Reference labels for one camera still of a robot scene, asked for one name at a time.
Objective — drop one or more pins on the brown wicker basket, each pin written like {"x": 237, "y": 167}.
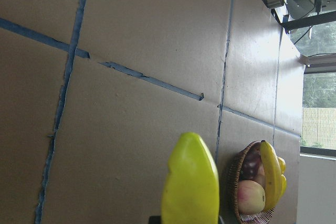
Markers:
{"x": 232, "y": 179}

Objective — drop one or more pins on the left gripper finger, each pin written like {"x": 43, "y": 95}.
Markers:
{"x": 154, "y": 220}

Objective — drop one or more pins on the yellow banana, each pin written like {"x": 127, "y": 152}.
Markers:
{"x": 273, "y": 180}
{"x": 191, "y": 190}
{"x": 282, "y": 165}

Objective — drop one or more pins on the dark red apple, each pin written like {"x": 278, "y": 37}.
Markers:
{"x": 252, "y": 164}

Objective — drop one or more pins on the pink white peach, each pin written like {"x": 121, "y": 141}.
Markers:
{"x": 251, "y": 197}

